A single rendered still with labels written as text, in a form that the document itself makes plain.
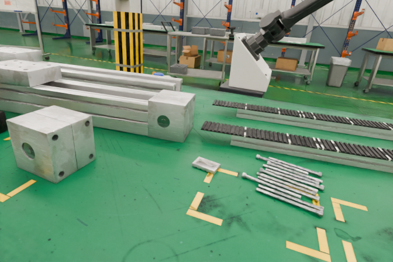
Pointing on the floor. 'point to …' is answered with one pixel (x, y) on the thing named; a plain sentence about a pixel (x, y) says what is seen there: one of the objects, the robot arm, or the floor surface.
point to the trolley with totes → (178, 69)
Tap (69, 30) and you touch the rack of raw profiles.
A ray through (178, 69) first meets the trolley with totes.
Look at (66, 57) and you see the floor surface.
